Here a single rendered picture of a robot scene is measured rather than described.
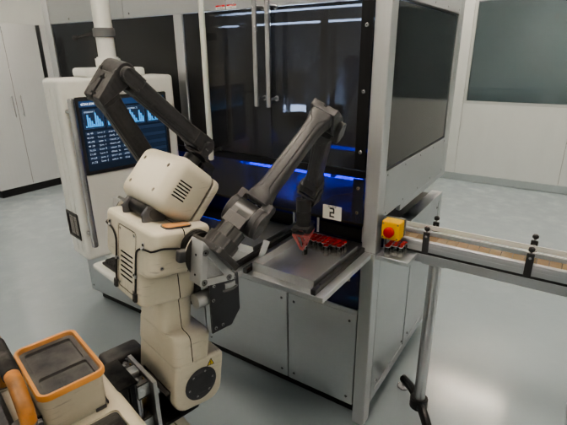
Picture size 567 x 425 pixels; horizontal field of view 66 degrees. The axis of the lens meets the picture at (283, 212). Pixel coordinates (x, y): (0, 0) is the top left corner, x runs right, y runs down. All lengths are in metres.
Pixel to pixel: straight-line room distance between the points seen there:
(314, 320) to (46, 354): 1.16
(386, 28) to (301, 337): 1.39
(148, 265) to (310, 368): 1.30
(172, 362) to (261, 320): 1.02
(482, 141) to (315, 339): 4.60
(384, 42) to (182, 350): 1.16
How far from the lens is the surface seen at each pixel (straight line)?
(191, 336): 1.28
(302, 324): 2.11
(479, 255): 1.76
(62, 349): 1.32
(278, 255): 1.72
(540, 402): 2.66
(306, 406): 2.34
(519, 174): 6.28
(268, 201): 1.09
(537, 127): 6.16
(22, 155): 6.34
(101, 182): 1.97
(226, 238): 1.03
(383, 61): 1.60
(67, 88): 1.89
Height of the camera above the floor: 1.62
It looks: 20 degrees down
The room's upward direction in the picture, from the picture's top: 1 degrees counter-clockwise
